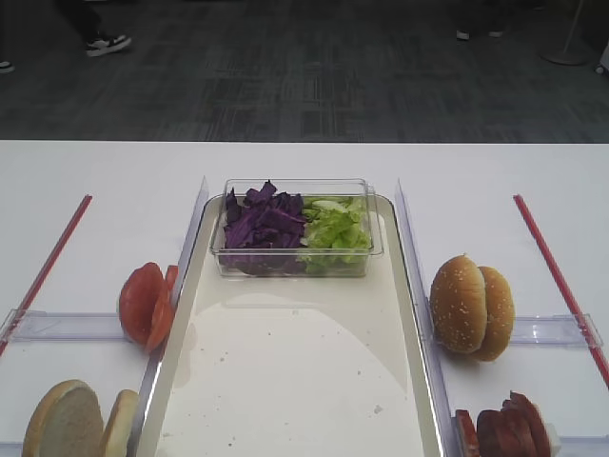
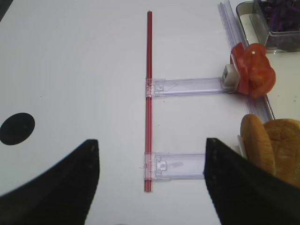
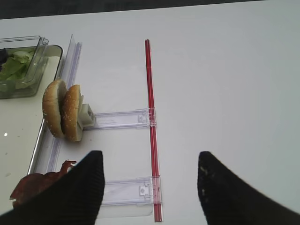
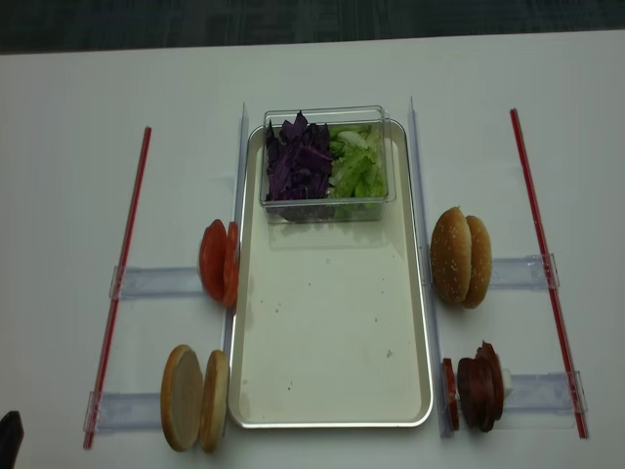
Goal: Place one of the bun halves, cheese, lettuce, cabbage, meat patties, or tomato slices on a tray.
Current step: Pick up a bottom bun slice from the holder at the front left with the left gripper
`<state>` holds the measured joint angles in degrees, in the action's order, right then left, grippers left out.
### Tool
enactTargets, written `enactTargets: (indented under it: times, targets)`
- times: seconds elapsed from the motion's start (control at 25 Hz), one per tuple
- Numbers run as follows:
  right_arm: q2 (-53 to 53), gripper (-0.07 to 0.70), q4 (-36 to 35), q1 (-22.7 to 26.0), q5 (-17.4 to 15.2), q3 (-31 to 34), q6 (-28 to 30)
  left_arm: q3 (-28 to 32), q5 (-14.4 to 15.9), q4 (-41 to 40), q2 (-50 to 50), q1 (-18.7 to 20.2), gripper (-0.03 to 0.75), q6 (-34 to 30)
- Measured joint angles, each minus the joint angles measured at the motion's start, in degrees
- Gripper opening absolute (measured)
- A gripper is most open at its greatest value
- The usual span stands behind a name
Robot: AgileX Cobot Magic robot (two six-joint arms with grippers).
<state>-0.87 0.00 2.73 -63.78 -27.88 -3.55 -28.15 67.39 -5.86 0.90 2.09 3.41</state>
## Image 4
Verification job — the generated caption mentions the right sesame bun top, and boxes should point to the right sesame bun top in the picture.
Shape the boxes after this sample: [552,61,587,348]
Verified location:
[463,215,492,309]

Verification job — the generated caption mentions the clear holder lower right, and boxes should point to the clear holder lower right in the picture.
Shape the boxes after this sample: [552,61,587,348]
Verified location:
[504,371,588,414]

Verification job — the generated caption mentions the left red strip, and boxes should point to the left red strip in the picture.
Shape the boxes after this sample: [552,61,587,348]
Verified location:
[83,126,152,450]

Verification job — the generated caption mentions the green lettuce pieces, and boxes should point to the green lettuce pieces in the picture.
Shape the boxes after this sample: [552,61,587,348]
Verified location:
[328,124,387,222]

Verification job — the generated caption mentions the left tomato slice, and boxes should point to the left tomato slice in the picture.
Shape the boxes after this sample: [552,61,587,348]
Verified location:
[198,219,227,302]

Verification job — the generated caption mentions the bun half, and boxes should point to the bun half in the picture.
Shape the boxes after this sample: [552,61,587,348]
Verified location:
[160,344,203,452]
[199,350,229,453]

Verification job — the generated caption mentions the dark red meat patties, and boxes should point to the dark red meat patties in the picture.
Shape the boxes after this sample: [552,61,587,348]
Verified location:
[456,341,505,433]

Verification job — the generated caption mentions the red strip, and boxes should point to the red strip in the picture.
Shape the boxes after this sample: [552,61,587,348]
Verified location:
[83,126,152,450]
[510,108,590,440]

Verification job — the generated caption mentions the left sesame bun top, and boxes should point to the left sesame bun top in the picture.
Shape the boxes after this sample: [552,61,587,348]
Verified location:
[430,207,472,305]

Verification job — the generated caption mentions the right tomato slice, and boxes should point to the right tomato slice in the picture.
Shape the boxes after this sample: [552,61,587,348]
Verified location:
[223,221,239,308]

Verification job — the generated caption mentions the white cheese block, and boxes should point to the white cheese block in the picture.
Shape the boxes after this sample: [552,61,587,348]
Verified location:
[501,368,514,400]

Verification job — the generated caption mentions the clear holder upper left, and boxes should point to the clear holder upper left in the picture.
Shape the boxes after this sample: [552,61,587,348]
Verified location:
[109,266,204,300]

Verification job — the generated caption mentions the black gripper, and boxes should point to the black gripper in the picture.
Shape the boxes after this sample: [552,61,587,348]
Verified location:
[0,410,23,469]

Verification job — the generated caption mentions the thin red tomato slice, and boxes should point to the thin red tomato slice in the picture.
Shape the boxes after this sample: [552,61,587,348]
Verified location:
[441,358,459,433]

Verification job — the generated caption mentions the clear holder upper right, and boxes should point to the clear holder upper right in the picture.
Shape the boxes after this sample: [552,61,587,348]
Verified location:
[489,254,560,290]

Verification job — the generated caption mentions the clear holder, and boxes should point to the clear holder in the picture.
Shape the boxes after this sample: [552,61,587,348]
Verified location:
[504,371,588,414]
[109,266,204,300]
[83,392,161,433]
[489,254,560,290]

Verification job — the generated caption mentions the clear plastic salad box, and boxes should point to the clear plastic salad box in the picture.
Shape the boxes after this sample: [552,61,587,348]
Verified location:
[260,106,393,224]

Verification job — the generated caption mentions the right red strip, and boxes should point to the right red strip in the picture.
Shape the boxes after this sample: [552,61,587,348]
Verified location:
[510,108,590,440]

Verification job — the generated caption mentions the purple cabbage pieces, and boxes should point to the purple cabbage pieces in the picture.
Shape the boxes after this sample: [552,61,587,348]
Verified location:
[265,112,335,223]

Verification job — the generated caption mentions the sesame bun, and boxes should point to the sesame bun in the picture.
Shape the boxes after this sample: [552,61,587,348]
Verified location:
[430,207,472,305]
[463,215,492,309]

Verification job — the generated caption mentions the metal baking tray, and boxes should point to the metal baking tray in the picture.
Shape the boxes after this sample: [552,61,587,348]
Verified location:
[229,123,434,429]

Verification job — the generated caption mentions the clear holder lower left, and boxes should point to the clear holder lower left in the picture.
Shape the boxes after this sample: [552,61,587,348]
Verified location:
[83,392,161,433]

